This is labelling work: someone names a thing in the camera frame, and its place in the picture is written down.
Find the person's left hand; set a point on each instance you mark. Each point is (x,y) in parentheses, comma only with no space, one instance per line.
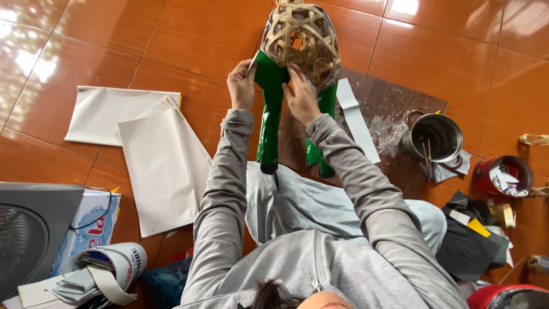
(241,88)

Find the person's right hand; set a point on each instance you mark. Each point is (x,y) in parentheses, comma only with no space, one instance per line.
(303,103)

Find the bamboo frame figure green legs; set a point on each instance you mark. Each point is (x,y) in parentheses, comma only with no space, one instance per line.
(270,111)

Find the white paper strip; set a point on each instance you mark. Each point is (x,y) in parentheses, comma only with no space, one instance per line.
(358,120)

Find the brown wooden board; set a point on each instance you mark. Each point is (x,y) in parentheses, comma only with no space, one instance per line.
(399,98)

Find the person's light grey trousers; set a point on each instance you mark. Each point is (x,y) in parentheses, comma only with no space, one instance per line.
(309,206)

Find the tall white paper sheet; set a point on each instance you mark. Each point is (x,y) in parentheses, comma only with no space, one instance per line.
(161,171)

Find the glue brush sticks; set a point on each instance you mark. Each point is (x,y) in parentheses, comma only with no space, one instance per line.
(427,154)

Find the wide white paper sheet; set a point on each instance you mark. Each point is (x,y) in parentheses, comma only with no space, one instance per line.
(107,113)

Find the metal pot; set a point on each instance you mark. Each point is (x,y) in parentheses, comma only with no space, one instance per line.
(446,128)

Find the crumpled white paper scrap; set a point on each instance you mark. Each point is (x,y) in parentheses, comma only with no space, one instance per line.
(461,165)

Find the person's grey hoodie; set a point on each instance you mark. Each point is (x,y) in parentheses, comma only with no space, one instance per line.
(351,270)

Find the red tin can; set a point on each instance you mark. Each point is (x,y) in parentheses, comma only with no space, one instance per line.
(482,178)

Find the white blue carton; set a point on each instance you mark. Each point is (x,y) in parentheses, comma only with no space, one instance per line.
(92,231)

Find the white bucket with paper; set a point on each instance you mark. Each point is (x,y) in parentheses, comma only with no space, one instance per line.
(124,261)

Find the dark blue plastic bag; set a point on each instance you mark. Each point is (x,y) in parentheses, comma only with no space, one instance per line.
(165,283)

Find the yellow paper piece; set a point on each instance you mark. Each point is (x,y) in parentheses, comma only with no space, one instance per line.
(478,227)

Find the paper scraps in can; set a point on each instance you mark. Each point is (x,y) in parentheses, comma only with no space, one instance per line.
(506,180)

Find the pile of dark grey paper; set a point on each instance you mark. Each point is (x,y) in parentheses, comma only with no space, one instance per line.
(463,253)

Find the tape roll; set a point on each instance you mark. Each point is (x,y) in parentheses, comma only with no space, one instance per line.
(505,214)

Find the grey electric fan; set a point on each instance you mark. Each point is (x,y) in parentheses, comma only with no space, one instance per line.
(30,227)

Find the red container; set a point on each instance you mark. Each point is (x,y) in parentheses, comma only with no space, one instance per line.
(484,296)

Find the white corrugated card sheet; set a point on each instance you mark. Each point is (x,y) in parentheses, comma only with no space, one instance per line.
(34,294)

